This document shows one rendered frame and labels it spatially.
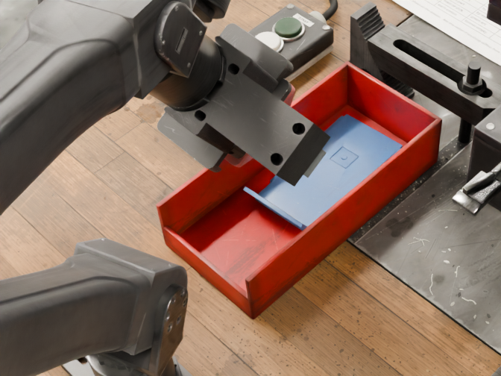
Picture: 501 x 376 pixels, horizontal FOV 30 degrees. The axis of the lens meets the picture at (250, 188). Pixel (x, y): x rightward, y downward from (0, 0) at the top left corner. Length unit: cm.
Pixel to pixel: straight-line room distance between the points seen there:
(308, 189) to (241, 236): 8
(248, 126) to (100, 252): 14
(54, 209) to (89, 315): 33
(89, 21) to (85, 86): 4
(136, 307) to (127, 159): 33
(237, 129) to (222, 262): 23
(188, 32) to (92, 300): 18
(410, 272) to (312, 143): 25
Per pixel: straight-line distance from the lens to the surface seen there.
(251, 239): 86
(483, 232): 88
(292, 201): 88
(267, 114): 64
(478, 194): 80
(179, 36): 57
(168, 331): 69
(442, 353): 81
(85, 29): 53
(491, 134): 84
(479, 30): 107
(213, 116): 66
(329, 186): 89
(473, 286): 85
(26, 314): 55
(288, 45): 100
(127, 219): 90
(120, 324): 64
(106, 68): 52
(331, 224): 82
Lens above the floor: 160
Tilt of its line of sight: 50 degrees down
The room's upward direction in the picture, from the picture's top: 7 degrees counter-clockwise
